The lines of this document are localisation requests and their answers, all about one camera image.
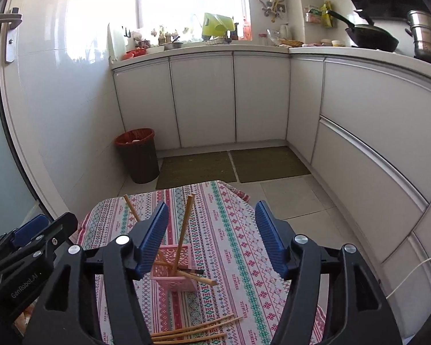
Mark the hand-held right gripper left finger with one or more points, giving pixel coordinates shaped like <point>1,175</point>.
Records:
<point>152,240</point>

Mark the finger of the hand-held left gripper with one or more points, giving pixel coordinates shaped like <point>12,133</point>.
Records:
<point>57,231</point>
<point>30,228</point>

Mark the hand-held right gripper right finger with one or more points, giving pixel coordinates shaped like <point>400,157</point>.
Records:
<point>273,239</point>

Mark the single bamboo chopstick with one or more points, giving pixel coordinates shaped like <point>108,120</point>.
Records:
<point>204,279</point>
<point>184,226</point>
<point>194,270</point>
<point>131,208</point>
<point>191,212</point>

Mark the pink perforated utensil holder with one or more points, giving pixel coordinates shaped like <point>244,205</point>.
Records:
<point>172,281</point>

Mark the pile of bamboo chopsticks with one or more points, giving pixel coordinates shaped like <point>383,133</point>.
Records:
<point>186,338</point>

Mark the person's left hand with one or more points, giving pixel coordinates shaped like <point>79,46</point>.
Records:
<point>23,318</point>

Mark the patterned striped tablecloth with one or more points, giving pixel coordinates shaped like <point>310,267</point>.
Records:
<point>230,244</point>

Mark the olive green floor mat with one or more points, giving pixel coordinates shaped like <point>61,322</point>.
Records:
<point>269,163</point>
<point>197,169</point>

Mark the brown trash bin red bag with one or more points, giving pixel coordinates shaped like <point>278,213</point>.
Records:
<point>140,161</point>

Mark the frosted glass sliding door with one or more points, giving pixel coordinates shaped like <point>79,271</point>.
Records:
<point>0,151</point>

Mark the white drawer front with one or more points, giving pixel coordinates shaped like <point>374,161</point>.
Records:
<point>362,190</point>
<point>380,115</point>

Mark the white cabinet door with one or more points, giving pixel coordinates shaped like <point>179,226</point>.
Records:
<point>260,97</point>
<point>305,107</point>
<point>147,104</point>
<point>203,100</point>

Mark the red bowls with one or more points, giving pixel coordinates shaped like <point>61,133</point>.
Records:
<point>134,54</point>

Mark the wicker basket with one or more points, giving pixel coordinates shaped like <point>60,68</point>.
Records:
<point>291,43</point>

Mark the white kitchen countertop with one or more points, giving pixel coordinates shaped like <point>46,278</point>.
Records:
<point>344,51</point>

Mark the red label bottle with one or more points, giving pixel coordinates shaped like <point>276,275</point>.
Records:
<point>246,30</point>

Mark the lime green plastic container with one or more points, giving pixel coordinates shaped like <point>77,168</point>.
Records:
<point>215,25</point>

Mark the black wok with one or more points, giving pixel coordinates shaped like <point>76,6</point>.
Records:
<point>373,37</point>

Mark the water pipes and valves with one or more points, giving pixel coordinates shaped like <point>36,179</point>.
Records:
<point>271,5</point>

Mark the bright window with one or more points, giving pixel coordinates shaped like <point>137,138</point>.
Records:
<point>190,0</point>

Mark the stainless steel pot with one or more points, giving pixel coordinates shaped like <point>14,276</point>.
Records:
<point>427,39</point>

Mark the wall rack with yellow packets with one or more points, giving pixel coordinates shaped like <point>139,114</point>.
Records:
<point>321,16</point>

